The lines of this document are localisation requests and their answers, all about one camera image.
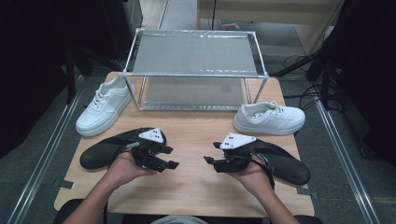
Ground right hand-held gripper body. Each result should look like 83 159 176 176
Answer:
214 133 260 174

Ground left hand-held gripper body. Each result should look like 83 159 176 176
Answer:
125 127 166 173

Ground white sneaker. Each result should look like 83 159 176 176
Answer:
233 100 306 136
75 75 136 137

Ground black slipper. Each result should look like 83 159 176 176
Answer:
79 127 167 171
248 138 311 186

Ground metal shoe rack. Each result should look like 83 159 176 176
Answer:
121 28 270 112

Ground person's left hand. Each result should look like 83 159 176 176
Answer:
106 151 158 190

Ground person's right hand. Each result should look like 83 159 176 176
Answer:
228 156 276 196

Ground grey tape piece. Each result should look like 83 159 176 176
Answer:
296 187 318 200
53 179 77 189

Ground black stand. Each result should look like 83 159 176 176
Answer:
306 46 344 110
64 46 94 105

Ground beige wooden cabinet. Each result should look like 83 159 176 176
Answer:
197 0 344 55

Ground right hand-held gripper cable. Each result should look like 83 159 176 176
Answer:
251 152 276 191

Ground black floor cables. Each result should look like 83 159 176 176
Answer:
283 54 340 111

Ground aluminium floor rail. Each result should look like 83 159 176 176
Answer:
312 99 382 224
6 74 87 224

